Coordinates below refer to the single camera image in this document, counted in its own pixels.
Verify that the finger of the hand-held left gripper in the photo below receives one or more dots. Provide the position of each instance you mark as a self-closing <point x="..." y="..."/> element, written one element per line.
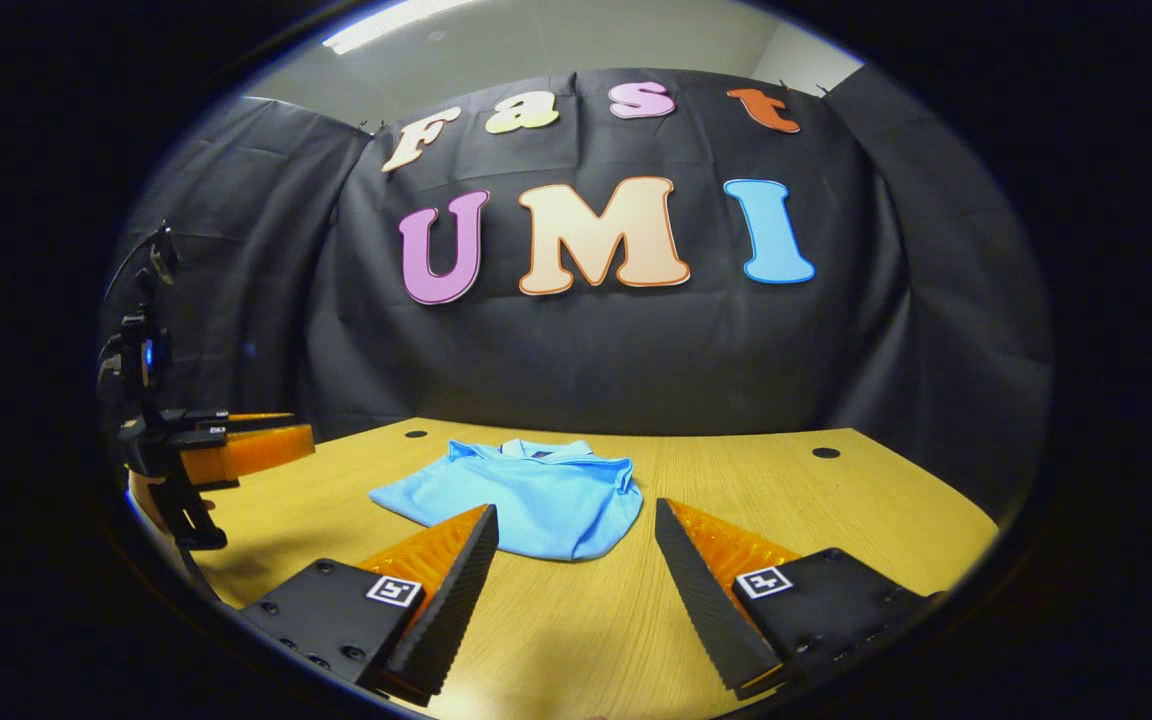
<point x="236" y="420"/>
<point x="256" y="455"/>

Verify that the black backdrop cloth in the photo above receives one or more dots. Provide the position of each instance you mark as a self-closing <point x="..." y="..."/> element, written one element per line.
<point x="586" y="350"/>

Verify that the light blue T-shirt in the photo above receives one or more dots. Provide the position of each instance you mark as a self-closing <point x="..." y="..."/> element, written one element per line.
<point x="536" y="490"/>

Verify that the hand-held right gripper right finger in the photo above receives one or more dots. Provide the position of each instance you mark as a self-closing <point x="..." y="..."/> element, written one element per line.
<point x="701" y="600"/>

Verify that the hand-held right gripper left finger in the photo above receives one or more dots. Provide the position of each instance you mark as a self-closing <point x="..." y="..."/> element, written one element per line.
<point x="451" y="610"/>

